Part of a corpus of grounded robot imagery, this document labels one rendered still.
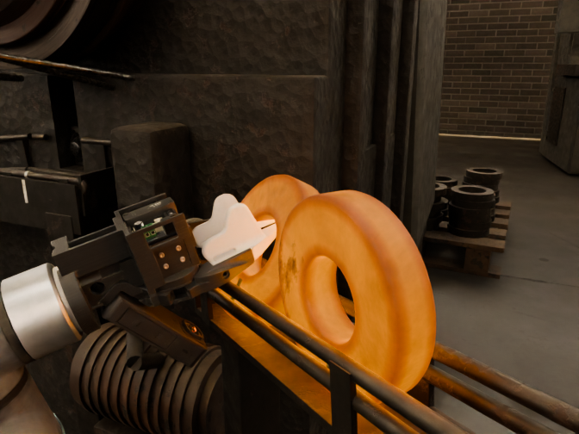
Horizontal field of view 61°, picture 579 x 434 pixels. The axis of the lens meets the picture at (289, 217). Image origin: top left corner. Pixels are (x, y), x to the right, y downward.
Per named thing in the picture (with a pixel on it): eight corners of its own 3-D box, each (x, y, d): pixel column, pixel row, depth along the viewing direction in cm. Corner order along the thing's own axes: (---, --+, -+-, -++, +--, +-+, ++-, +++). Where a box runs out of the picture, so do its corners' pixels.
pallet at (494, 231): (256, 238, 260) (254, 156, 247) (315, 201, 330) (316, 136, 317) (499, 279, 210) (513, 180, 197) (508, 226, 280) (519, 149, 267)
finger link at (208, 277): (257, 254, 46) (168, 293, 43) (260, 267, 47) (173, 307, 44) (239, 237, 50) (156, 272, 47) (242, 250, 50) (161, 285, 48)
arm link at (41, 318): (40, 376, 41) (39, 328, 48) (95, 350, 42) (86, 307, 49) (-2, 304, 38) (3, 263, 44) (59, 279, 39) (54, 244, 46)
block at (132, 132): (164, 255, 88) (152, 120, 81) (202, 262, 85) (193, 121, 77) (122, 277, 78) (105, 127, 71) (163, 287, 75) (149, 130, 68)
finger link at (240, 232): (285, 189, 47) (195, 226, 44) (297, 243, 49) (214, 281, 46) (271, 182, 49) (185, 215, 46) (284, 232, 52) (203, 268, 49)
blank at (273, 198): (274, 176, 58) (251, 165, 57) (353, 197, 45) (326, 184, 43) (224, 296, 58) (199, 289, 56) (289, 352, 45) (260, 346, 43)
